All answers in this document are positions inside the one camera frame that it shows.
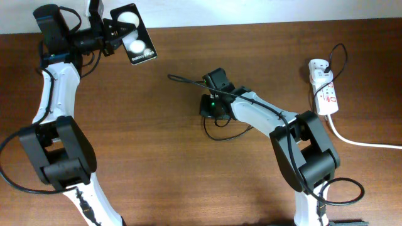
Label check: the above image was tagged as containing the black USB charging cable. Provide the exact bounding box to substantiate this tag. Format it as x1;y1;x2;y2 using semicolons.
202;43;349;142

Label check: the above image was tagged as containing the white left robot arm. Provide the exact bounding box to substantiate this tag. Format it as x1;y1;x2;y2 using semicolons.
18;1;156;225

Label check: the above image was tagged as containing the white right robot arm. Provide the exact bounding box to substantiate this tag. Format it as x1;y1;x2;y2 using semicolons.
200;87;340;225

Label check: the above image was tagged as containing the white USB charger plug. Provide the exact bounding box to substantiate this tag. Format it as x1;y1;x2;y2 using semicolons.
310;69;334;85

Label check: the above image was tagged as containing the white power strip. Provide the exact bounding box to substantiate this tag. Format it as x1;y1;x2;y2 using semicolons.
308;59;339;116

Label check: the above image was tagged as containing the white power strip cord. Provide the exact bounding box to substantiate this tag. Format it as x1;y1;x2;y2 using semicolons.
325;114;402;150

